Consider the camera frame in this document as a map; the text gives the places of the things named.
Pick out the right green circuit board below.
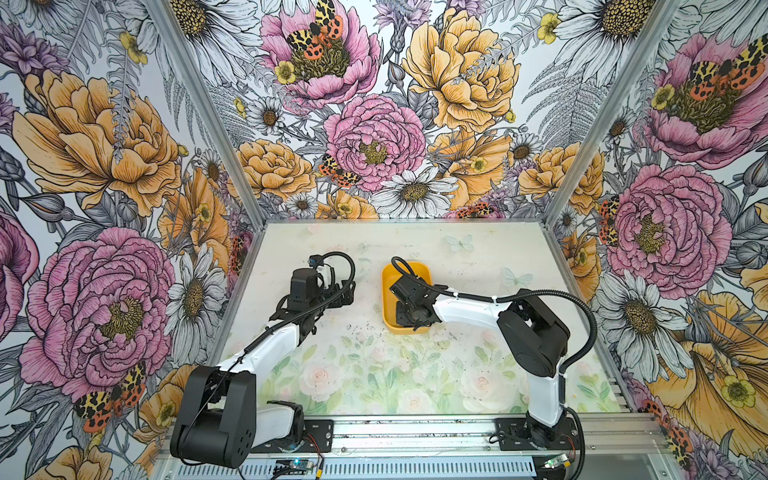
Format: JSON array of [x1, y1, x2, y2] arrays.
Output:
[[542, 453, 571, 469]]

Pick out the aluminium corner post left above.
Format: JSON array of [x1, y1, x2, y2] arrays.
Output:
[[147, 1, 267, 233]]

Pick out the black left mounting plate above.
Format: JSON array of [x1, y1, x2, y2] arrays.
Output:
[[251, 419, 335, 454]]

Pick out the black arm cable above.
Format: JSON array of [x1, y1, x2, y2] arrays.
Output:
[[391, 256, 599, 480], [179, 250, 358, 466]]

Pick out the left green circuit board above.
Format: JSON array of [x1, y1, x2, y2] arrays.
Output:
[[272, 458, 320, 478]]

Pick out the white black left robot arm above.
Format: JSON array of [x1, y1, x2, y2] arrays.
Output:
[[170, 267, 355, 469]]

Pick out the black mounting plate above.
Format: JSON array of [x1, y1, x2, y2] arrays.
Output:
[[488, 415, 582, 451], [251, 419, 335, 454]]

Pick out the aluminium corner post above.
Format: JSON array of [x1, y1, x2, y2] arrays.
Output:
[[543, 1, 681, 228], [147, 1, 267, 233]]

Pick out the green circuit board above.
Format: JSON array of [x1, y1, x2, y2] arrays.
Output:
[[542, 453, 571, 469], [272, 458, 320, 478]]

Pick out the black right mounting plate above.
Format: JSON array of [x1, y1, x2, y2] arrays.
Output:
[[488, 415, 582, 451]]

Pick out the yellow plastic bin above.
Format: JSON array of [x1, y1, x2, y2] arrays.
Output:
[[381, 264, 431, 335]]

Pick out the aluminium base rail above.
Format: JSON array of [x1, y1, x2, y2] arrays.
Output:
[[152, 413, 685, 479]]

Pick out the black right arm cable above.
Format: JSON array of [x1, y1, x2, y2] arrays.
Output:
[[391, 256, 599, 480]]

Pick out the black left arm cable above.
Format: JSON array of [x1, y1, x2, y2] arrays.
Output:
[[179, 250, 358, 466]]

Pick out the aluminium corner post right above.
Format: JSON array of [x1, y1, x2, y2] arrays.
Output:
[[543, 1, 681, 228]]

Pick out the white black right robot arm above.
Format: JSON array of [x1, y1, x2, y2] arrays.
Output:
[[389, 276, 570, 448]]

